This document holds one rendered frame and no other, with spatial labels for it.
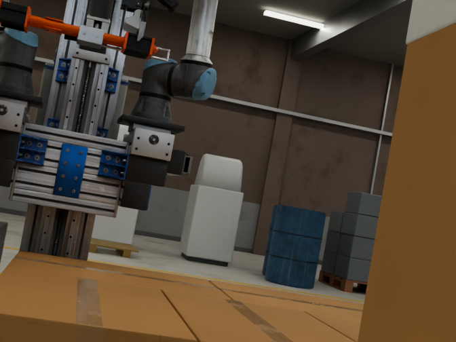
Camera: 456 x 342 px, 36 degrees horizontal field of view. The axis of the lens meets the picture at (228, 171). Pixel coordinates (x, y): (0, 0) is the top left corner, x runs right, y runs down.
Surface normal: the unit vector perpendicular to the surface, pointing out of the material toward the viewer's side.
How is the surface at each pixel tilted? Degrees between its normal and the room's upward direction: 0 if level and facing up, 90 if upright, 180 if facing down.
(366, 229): 90
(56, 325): 90
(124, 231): 90
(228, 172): 80
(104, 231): 90
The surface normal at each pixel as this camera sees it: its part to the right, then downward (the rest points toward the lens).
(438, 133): -0.97, -0.18
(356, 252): 0.22, 0.00
